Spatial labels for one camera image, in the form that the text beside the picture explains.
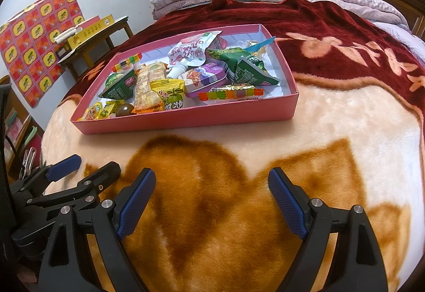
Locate red and cream plush blanket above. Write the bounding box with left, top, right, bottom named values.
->
left=40, top=0, right=425, bottom=292

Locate white paper roll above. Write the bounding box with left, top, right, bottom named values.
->
left=54, top=26, right=83, bottom=43

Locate wooden bookshelf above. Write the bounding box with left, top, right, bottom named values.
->
left=0, top=76, right=45, bottom=180

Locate purple tin box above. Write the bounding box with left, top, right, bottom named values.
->
left=184, top=63, right=230, bottom=97

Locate colourful gummy candy packet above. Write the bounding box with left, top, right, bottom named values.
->
left=197, top=85, right=263, bottom=101
left=114, top=53, right=143, bottom=73

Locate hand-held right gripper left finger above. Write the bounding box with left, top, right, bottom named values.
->
left=37, top=168, right=156, bottom=292

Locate blue cookie packet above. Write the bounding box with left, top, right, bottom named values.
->
left=246, top=36, right=276, bottom=57

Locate wooden side table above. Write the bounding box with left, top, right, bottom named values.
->
left=57, top=16, right=134, bottom=80

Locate yellow jelly cup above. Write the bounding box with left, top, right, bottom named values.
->
left=77, top=102, right=103, bottom=121

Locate metal clip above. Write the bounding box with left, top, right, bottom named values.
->
left=20, top=147, right=36, bottom=178

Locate yellow apple candy packet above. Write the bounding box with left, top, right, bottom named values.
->
left=149, top=79, right=185, bottom=111

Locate dark wooden headboard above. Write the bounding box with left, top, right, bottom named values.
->
left=372, top=0, right=425, bottom=40

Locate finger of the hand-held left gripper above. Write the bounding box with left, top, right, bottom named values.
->
left=30, top=162, right=122, bottom=211
left=13, top=154, right=82, bottom=200

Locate lilac bed sheet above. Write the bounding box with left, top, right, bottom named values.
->
left=375, top=21, right=425, bottom=67

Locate long biscuit packet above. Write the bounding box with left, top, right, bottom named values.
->
left=134, top=62, right=167, bottom=113

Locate green pea packet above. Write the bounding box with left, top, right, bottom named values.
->
left=234, top=58, right=281, bottom=87
left=101, top=69, right=137, bottom=100
left=206, top=46, right=263, bottom=83

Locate yellow cardboard box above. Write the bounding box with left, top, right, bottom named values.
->
left=68, top=14, right=114, bottom=50

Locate purple white drink pouch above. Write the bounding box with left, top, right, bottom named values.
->
left=167, top=31, right=222, bottom=80

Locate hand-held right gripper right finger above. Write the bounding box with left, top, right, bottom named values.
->
left=268, top=167, right=389, bottom=292

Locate chocolate ball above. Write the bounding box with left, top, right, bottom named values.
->
left=116, top=103, right=135, bottom=117

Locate red patterned wall poster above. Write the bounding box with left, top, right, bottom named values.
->
left=0, top=0, right=83, bottom=108

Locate pink cardboard box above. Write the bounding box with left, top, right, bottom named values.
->
left=70, top=24, right=299, bottom=135

